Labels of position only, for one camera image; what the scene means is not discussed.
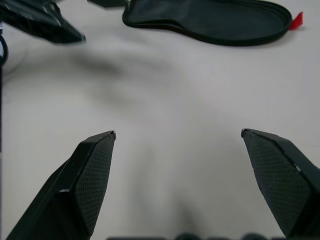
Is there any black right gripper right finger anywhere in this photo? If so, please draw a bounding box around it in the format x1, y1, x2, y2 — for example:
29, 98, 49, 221
240, 128, 320, 239

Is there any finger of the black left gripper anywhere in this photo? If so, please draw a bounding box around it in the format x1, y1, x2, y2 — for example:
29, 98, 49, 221
0, 3, 87, 46
37, 0, 62, 16

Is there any black and red zip pouch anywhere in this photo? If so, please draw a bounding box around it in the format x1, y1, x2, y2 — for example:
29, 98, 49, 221
121, 0, 304, 47

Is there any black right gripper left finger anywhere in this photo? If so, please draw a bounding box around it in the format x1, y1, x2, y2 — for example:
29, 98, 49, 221
4, 130, 118, 240

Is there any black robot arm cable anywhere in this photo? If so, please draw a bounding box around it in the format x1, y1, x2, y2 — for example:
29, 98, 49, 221
0, 36, 9, 68

